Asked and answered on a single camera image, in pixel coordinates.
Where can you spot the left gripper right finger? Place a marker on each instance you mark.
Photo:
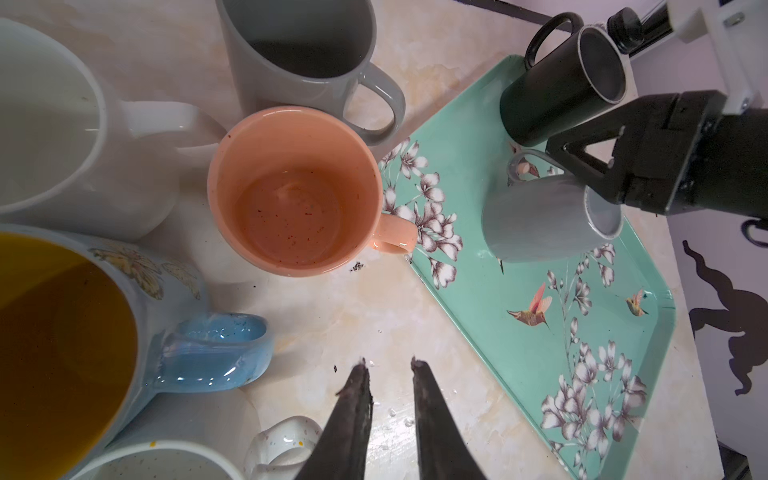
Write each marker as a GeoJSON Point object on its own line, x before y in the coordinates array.
{"type": "Point", "coordinates": [442, 453]}

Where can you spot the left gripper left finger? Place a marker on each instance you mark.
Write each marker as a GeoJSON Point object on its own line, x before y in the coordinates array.
{"type": "Point", "coordinates": [342, 448]}

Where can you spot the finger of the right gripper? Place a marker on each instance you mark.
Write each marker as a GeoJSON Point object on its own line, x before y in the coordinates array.
{"type": "Point", "coordinates": [613, 179]}

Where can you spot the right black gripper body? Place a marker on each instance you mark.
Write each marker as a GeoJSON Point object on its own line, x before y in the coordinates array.
{"type": "Point", "coordinates": [683, 153]}

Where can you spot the light grey mug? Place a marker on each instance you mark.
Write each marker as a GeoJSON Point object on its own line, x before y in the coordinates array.
{"type": "Point", "coordinates": [546, 218]}

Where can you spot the cream speckled mug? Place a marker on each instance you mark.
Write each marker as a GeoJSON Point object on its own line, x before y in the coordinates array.
{"type": "Point", "coordinates": [203, 436]}

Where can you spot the green floral tray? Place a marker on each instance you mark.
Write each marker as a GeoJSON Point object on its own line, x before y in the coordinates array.
{"type": "Point", "coordinates": [577, 343]}

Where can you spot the orange cream scalloped mug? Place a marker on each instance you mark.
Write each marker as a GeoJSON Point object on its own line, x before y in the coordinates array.
{"type": "Point", "coordinates": [297, 193]}

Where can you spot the dark grey mug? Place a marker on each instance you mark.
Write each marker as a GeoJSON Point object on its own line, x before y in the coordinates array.
{"type": "Point", "coordinates": [310, 53]}

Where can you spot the blue iridescent mug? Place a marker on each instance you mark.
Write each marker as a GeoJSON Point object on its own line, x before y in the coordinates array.
{"type": "Point", "coordinates": [92, 329]}

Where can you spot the white ribbed-bottom mug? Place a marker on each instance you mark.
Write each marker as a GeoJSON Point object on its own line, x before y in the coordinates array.
{"type": "Point", "coordinates": [76, 157]}

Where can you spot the black mug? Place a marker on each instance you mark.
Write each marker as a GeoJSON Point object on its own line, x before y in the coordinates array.
{"type": "Point", "coordinates": [579, 79]}

